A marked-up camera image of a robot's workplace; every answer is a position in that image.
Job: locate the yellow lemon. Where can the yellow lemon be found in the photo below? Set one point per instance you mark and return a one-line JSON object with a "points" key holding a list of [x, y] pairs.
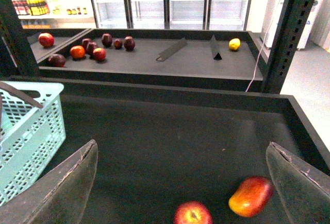
{"points": [[234, 44]]}

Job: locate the glass door refrigerator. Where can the glass door refrigerator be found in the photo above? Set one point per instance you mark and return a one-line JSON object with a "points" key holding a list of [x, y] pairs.
{"points": [[172, 14]]}

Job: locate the white chest freezer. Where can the white chest freezer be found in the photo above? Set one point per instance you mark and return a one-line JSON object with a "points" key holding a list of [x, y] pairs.
{"points": [[271, 21]]}

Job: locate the small dark red apple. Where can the small dark red apple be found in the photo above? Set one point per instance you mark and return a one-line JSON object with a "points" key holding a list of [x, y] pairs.
{"points": [[118, 43]]}

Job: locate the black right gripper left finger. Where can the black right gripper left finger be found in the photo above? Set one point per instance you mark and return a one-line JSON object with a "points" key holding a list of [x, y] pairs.
{"points": [[61, 195]]}

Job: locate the black divider strip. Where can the black divider strip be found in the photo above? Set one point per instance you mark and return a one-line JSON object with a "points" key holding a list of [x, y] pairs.
{"points": [[167, 53], [215, 49]]}

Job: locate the dark red apple front left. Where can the dark red apple front left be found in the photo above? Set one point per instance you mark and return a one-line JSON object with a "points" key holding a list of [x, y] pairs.
{"points": [[57, 60]]}

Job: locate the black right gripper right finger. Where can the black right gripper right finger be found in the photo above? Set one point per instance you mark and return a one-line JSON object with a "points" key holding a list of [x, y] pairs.
{"points": [[302, 188]]}

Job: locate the dark red apple back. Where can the dark red apple back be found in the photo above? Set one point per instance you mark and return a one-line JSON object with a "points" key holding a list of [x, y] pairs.
{"points": [[106, 40]]}

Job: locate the dark red apple behind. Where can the dark red apple behind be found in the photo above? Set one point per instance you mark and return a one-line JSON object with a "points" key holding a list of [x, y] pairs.
{"points": [[85, 42]]}

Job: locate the black divider strip right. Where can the black divider strip right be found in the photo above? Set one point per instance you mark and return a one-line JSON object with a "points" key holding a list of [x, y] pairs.
{"points": [[215, 49]]}

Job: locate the light blue plastic basket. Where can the light blue plastic basket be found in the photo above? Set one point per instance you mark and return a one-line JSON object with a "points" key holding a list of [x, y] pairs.
{"points": [[32, 130]]}

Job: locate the orange red apple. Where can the orange red apple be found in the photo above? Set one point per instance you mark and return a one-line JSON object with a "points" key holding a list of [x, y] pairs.
{"points": [[77, 52]]}

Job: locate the dark red apple right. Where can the dark red apple right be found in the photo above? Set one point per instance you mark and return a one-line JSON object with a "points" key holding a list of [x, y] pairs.
{"points": [[129, 43]]}

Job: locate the red yellow apple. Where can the red yellow apple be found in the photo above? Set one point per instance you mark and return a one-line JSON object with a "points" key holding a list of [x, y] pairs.
{"points": [[192, 212]]}

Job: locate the black divider strip left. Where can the black divider strip left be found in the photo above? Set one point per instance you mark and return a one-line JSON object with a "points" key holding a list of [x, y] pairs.
{"points": [[167, 53]]}

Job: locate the red apple far left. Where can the red apple far left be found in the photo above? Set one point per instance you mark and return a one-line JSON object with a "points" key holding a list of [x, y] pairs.
{"points": [[46, 40]]}

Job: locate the grocery shelf with bottles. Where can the grocery shelf with bottles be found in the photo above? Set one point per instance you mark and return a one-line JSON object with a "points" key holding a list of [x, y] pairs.
{"points": [[55, 13]]}

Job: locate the black shelf upright post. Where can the black shelf upright post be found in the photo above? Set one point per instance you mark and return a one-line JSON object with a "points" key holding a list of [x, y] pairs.
{"points": [[292, 21]]}

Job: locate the red yellow mango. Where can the red yellow mango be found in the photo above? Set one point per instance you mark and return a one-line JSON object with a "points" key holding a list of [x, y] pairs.
{"points": [[251, 196]]}

